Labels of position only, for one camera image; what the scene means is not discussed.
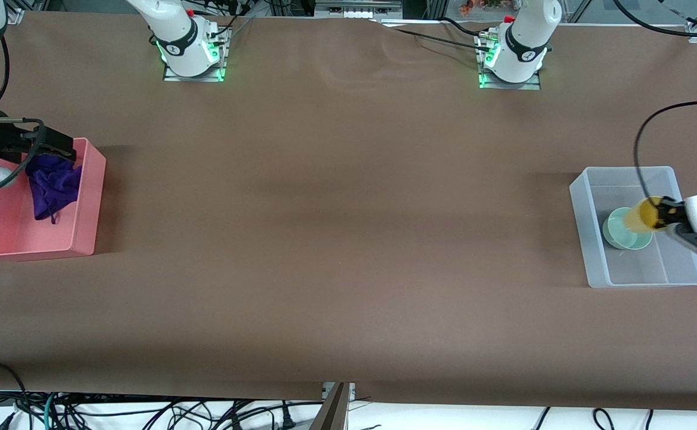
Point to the purple cloth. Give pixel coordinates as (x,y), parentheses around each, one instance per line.
(55,188)

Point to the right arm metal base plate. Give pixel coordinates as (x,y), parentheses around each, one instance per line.
(172,78)

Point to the pink plastic bin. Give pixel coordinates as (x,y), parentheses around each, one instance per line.
(14,233)

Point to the orange background clutter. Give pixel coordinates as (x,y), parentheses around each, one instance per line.
(467,7)

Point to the brown table cover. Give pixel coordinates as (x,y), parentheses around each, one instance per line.
(348,269)

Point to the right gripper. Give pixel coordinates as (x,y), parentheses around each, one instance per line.
(3,141)

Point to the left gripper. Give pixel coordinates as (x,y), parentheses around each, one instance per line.
(666,215)

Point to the small metal bracket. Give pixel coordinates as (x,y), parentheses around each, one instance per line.
(352,389)

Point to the yellow cup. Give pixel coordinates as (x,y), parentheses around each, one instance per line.
(641,216)

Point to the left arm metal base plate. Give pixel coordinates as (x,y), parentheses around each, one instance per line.
(533,86)

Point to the wooden beam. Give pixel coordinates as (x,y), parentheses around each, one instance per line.
(331,412)

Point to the clear plastic bin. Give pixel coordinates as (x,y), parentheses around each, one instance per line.
(623,269)

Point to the aluminium frame rail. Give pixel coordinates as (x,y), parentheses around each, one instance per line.
(357,9)

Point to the pale green bowl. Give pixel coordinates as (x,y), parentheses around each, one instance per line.
(617,233)

